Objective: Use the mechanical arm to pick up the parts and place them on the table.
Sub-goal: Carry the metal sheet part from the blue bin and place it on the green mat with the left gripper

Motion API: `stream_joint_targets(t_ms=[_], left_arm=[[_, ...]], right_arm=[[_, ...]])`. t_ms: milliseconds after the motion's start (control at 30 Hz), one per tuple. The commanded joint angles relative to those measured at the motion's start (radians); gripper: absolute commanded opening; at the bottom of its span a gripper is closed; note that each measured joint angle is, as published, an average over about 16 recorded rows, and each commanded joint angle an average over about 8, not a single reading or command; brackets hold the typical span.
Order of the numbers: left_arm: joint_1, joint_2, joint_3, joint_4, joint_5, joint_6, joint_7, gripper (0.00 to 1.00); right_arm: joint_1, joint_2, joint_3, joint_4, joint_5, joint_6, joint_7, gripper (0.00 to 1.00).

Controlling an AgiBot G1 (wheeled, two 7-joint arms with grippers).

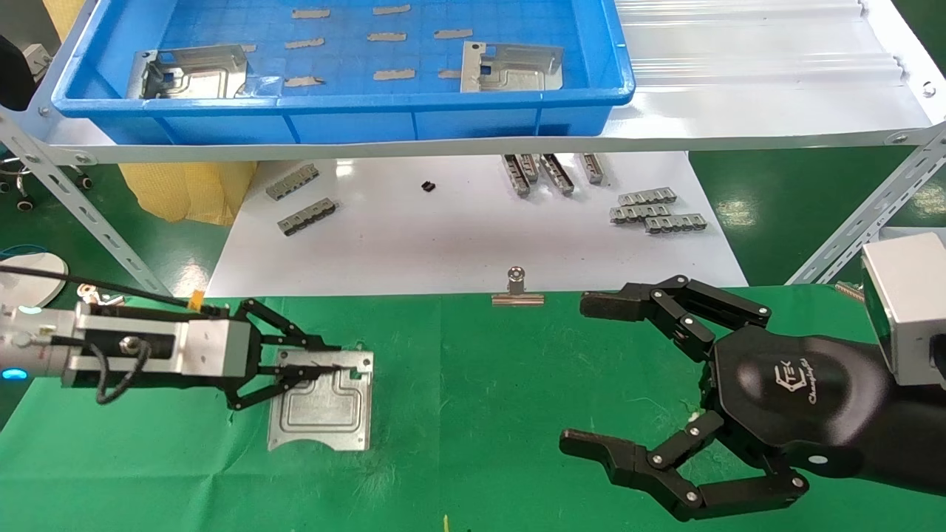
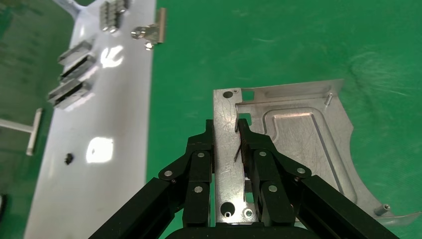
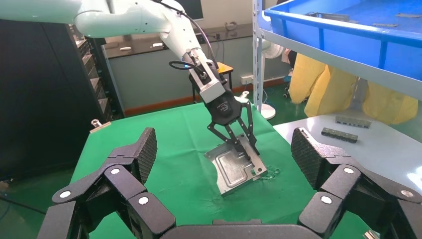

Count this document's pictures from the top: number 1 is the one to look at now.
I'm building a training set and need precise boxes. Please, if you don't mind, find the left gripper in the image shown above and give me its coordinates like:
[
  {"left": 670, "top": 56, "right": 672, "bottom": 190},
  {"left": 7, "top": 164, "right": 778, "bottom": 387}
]
[{"left": 62, "top": 297, "right": 363, "bottom": 412}]

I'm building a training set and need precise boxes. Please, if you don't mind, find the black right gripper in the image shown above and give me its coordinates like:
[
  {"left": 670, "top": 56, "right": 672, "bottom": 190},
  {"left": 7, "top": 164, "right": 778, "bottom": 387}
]
[{"left": 559, "top": 275, "right": 899, "bottom": 522}]

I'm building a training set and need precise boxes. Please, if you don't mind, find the stamped metal plate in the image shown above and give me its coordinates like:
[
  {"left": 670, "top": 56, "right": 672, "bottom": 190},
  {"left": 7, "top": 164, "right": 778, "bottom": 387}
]
[
  {"left": 126, "top": 44, "right": 253, "bottom": 101},
  {"left": 265, "top": 348, "right": 375, "bottom": 454},
  {"left": 459, "top": 40, "right": 565, "bottom": 94}
]

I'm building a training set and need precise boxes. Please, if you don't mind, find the green table cloth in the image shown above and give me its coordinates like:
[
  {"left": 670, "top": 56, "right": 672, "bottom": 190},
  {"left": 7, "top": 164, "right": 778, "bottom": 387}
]
[{"left": 0, "top": 284, "right": 946, "bottom": 532}]

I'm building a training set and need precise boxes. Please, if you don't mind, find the yellow cloth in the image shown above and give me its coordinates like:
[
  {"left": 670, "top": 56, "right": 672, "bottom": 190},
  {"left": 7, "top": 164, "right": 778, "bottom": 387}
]
[{"left": 118, "top": 159, "right": 259, "bottom": 227}]

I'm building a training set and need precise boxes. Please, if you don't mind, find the blue plastic bin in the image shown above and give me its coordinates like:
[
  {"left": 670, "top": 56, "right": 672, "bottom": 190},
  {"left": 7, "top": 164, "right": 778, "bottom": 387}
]
[{"left": 51, "top": 0, "right": 637, "bottom": 146}]

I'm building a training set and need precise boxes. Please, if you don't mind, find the white metal shelf rack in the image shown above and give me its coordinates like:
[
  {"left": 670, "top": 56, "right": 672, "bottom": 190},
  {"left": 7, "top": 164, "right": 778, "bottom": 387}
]
[{"left": 0, "top": 0, "right": 946, "bottom": 297}]

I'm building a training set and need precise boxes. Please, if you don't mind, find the looped black cable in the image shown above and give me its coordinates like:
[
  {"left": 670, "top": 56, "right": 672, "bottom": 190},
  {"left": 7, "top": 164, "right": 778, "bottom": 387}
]
[{"left": 95, "top": 338, "right": 154, "bottom": 406}]

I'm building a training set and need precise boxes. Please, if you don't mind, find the long black cable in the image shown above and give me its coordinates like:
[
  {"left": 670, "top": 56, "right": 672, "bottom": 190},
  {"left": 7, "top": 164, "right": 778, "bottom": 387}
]
[{"left": 0, "top": 265, "right": 231, "bottom": 316}]

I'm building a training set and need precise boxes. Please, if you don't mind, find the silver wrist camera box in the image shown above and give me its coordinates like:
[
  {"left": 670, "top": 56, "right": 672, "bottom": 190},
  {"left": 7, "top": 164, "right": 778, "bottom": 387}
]
[{"left": 860, "top": 232, "right": 946, "bottom": 389}]

